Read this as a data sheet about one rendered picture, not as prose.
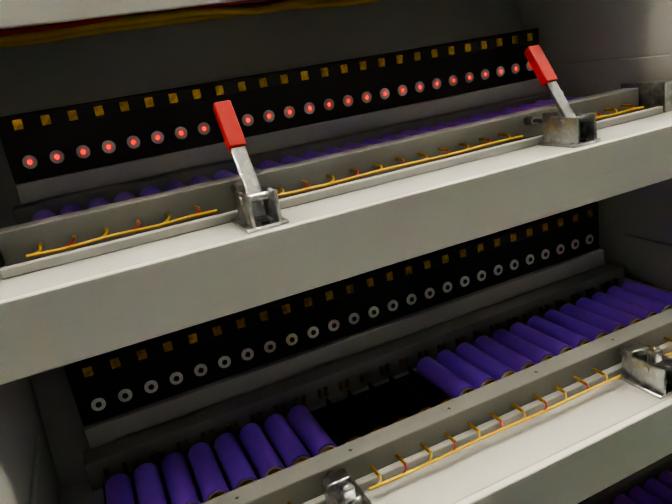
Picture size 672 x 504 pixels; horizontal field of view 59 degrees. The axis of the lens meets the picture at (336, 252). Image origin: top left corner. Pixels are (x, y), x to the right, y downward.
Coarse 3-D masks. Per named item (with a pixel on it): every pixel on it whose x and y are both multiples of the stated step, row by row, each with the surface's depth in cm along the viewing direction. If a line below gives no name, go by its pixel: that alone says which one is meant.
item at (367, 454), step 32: (576, 352) 49; (608, 352) 48; (512, 384) 46; (544, 384) 46; (416, 416) 44; (448, 416) 43; (480, 416) 44; (352, 448) 41; (384, 448) 41; (416, 448) 42; (256, 480) 40; (288, 480) 39; (320, 480) 40; (352, 480) 41
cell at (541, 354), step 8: (496, 336) 55; (504, 336) 54; (512, 336) 54; (504, 344) 54; (512, 344) 53; (520, 344) 52; (528, 344) 52; (520, 352) 52; (528, 352) 51; (536, 352) 50; (544, 352) 50; (536, 360) 50
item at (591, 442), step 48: (624, 240) 66; (528, 288) 62; (384, 336) 56; (240, 384) 51; (624, 384) 47; (96, 432) 46; (528, 432) 44; (576, 432) 43; (624, 432) 43; (48, 480) 43; (432, 480) 40; (480, 480) 40; (528, 480) 40; (576, 480) 42
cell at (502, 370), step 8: (464, 344) 54; (456, 352) 54; (464, 352) 53; (472, 352) 52; (480, 352) 52; (472, 360) 52; (480, 360) 51; (488, 360) 50; (496, 360) 50; (480, 368) 51; (488, 368) 50; (496, 368) 49; (504, 368) 49; (496, 376) 49
